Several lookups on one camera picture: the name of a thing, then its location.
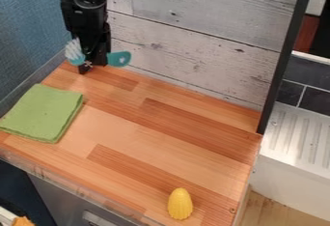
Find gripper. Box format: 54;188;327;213
59;0;114;75

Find orange toy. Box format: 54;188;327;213
12;215;37;226

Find white toy kitchen unit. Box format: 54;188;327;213
248;49;330;222

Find black post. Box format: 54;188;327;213
255;0;318;135

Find yellow toy corn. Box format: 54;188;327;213
166;186;195;221

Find green cloth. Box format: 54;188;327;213
0;83;86;145

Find teal brush with white bristles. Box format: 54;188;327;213
63;38;133;68

